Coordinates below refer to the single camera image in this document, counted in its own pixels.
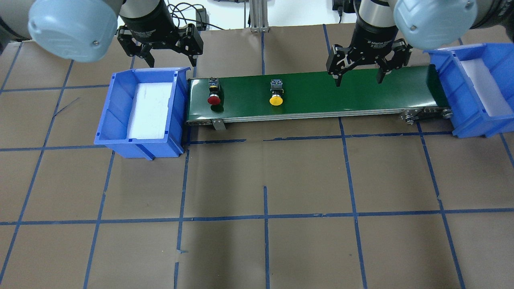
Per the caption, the red push button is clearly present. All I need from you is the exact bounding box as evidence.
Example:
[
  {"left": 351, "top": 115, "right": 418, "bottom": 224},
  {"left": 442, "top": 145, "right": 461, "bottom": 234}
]
[{"left": 207, "top": 77, "right": 221, "bottom": 106}]

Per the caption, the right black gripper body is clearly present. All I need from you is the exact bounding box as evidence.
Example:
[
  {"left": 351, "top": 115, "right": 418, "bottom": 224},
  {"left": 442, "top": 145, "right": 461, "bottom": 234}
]
[{"left": 326, "top": 24, "right": 413, "bottom": 75}]

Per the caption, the blue bin right side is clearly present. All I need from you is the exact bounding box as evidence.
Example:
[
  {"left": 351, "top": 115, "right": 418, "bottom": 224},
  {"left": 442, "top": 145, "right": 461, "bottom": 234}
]
[{"left": 426, "top": 43, "right": 514, "bottom": 138}]

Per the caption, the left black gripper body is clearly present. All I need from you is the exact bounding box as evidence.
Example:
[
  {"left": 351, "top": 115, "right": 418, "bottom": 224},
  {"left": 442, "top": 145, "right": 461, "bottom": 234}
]
[{"left": 117, "top": 16, "right": 204, "bottom": 57}]

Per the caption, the yellow push button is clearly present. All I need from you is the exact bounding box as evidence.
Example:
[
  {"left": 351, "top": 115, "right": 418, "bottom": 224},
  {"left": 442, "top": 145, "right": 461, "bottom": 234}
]
[{"left": 269, "top": 79, "right": 284, "bottom": 106}]

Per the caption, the green conveyor belt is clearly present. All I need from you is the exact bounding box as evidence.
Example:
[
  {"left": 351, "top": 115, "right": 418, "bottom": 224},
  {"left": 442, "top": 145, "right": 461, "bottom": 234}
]
[{"left": 186, "top": 65, "right": 450, "bottom": 126}]

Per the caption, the white foam pad right bin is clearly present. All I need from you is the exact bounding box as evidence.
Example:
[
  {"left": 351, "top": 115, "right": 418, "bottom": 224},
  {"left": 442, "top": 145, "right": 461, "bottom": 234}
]
[{"left": 461, "top": 58, "right": 513, "bottom": 117}]

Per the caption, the white foam pad bin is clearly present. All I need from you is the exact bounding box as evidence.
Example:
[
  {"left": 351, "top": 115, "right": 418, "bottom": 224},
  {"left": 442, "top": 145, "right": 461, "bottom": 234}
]
[
  {"left": 461, "top": 58, "right": 513, "bottom": 117},
  {"left": 126, "top": 82, "right": 173, "bottom": 139}
]

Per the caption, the white foam pad left bin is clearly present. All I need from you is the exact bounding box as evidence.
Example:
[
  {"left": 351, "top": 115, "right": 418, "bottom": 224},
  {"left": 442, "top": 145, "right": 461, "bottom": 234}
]
[{"left": 126, "top": 82, "right": 173, "bottom": 139}]

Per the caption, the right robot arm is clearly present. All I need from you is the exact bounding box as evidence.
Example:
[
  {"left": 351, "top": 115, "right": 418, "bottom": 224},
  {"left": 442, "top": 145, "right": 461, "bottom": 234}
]
[{"left": 326, "top": 0, "right": 513, "bottom": 86}]

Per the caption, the blue bin left side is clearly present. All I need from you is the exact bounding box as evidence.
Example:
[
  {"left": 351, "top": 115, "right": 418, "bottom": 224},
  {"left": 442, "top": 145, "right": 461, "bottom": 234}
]
[{"left": 94, "top": 67, "right": 189, "bottom": 160}]

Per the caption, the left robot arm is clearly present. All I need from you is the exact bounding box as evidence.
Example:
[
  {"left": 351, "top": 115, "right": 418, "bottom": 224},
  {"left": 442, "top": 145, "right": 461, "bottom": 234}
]
[{"left": 1, "top": 0, "right": 355, "bottom": 90}]

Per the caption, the blue bin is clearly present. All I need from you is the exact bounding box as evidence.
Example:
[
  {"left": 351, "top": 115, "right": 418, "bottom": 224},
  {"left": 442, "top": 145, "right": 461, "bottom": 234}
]
[
  {"left": 426, "top": 43, "right": 514, "bottom": 138},
  {"left": 94, "top": 67, "right": 189, "bottom": 160}
]

